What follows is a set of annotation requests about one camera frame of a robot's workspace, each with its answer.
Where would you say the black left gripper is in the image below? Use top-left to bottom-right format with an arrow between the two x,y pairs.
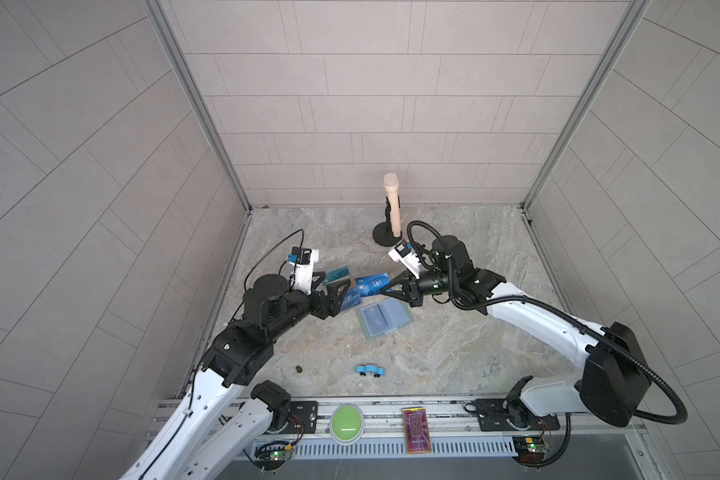
261,271 -> 351,344

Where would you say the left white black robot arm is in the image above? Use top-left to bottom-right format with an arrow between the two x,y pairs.
124,274 -> 351,479

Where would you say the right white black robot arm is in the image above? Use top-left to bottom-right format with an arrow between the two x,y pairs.
381,235 -> 659,429

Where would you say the teal card in stand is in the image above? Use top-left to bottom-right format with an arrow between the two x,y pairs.
324,265 -> 350,284

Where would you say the blue card in stand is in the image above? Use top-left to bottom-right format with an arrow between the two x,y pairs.
341,286 -> 362,312

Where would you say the purple patterned card box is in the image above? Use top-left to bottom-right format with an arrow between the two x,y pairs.
402,407 -> 432,454

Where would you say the black round microphone stand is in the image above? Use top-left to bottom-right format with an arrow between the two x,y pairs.
372,200 -> 402,247

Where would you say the blue toy car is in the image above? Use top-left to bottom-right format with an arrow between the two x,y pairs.
355,364 -> 386,378

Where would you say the green round button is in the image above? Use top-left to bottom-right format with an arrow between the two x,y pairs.
329,404 -> 365,445

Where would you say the left green circuit board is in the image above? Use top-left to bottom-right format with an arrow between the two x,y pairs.
255,440 -> 296,462

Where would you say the green circuit board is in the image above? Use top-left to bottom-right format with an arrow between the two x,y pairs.
512,436 -> 550,464
255,440 -> 296,462

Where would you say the right green circuit board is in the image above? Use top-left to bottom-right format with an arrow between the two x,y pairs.
512,436 -> 550,464

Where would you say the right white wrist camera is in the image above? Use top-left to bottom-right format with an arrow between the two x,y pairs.
388,239 -> 422,279

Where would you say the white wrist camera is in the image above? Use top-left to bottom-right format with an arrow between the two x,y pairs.
288,246 -> 319,295
388,239 -> 422,279

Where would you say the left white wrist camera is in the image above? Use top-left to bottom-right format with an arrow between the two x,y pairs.
288,246 -> 319,295

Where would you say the thin black camera cable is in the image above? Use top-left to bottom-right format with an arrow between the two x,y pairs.
230,228 -> 306,325

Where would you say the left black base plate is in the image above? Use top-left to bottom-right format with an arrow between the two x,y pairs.
266,401 -> 319,435

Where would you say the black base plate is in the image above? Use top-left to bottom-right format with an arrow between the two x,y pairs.
266,401 -> 319,435
464,398 -> 561,432

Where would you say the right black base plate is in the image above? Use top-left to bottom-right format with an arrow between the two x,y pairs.
464,398 -> 561,432

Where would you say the black corrugated cable conduit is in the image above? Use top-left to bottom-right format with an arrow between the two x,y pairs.
406,220 -> 689,468

